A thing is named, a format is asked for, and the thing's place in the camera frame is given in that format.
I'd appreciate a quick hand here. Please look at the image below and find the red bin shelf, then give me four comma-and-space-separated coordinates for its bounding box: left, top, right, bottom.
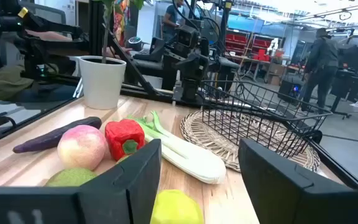
225, 29, 251, 57
252, 34, 279, 57

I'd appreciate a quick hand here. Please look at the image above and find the yellow green apple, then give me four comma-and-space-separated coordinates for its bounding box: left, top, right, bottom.
150, 189, 204, 224

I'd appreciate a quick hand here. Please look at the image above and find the purple eggplant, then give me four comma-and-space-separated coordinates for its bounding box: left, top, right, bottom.
12, 116, 103, 154

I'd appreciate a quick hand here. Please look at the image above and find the red bell pepper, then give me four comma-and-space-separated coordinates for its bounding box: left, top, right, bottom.
104, 119, 146, 162

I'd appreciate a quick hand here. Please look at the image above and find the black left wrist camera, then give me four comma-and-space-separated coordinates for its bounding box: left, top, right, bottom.
175, 26, 200, 49

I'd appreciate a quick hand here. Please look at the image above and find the cardboard box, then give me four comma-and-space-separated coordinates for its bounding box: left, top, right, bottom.
267, 63, 287, 86

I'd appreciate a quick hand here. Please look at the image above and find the green pear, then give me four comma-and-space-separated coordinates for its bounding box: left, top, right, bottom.
45, 167, 98, 187

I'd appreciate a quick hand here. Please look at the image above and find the black speaker box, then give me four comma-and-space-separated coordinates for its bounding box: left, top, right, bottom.
277, 77, 306, 103

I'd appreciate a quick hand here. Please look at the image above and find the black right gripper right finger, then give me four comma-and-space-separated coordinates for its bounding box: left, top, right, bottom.
237, 138, 358, 224

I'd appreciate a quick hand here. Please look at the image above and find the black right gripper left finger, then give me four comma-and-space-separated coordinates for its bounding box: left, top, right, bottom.
78, 138, 162, 224

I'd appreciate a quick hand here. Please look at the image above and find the pink peach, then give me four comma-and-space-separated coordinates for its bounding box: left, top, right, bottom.
57, 124, 110, 171

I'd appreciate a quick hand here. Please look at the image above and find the round woven placemat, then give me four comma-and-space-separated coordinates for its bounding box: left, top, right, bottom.
180, 109, 321, 173

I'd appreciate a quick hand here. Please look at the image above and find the white plant pot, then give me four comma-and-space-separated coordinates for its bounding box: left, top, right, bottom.
78, 55, 127, 110

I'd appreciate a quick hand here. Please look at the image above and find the green leafy plant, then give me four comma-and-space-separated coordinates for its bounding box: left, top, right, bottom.
91, 0, 145, 65

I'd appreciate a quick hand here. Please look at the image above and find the black wire basket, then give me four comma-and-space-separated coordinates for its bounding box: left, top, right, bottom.
201, 80, 333, 159

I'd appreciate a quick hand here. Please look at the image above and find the green white celery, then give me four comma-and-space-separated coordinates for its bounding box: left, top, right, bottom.
127, 111, 227, 185

